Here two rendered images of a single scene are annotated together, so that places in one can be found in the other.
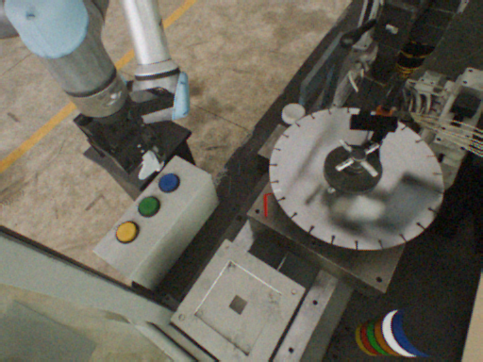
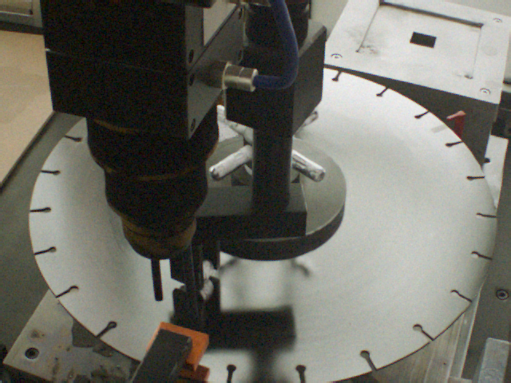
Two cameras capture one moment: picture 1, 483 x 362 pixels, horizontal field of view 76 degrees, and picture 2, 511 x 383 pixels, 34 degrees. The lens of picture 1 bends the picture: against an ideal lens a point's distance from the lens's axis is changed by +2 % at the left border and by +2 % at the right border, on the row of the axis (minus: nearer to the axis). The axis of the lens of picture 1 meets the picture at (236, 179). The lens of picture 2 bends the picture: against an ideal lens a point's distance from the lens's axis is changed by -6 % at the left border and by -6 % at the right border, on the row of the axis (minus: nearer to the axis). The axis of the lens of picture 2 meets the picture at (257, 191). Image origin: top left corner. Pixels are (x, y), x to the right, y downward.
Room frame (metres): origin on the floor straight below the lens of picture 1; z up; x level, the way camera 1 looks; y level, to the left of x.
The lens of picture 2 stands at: (0.70, -0.43, 1.36)
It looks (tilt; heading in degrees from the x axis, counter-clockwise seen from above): 42 degrees down; 155
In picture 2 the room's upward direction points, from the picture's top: 1 degrees clockwise
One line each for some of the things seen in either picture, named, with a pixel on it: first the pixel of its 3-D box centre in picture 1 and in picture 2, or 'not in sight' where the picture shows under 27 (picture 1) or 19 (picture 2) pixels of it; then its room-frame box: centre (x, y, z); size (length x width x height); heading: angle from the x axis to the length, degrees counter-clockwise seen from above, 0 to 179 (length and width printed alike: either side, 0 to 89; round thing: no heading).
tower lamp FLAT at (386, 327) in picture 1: (408, 332); not in sight; (0.00, -0.15, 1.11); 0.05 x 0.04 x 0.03; 47
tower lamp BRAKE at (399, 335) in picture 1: (421, 329); not in sight; (0.00, -0.15, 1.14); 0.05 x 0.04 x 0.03; 47
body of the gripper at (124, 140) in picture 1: (119, 130); not in sight; (0.35, 0.17, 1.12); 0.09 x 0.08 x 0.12; 136
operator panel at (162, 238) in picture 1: (164, 222); not in sight; (0.31, 0.19, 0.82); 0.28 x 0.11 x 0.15; 137
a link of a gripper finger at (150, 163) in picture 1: (149, 167); not in sight; (0.35, 0.16, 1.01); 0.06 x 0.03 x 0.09; 136
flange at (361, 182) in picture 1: (353, 166); (265, 179); (0.29, -0.23, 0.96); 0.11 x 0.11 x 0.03
